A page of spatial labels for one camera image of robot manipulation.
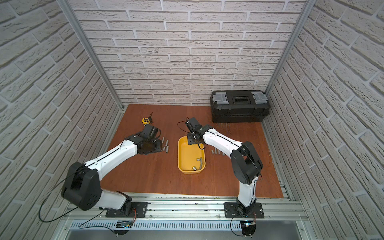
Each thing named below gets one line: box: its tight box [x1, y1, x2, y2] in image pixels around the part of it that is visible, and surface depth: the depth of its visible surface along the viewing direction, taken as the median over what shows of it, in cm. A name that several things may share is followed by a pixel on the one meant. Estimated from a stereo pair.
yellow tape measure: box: [142, 117, 151, 126], surface depth 111 cm
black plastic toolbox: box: [210, 90, 270, 123], surface depth 103 cm
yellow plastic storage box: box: [177, 136, 206, 174], surface depth 91 cm
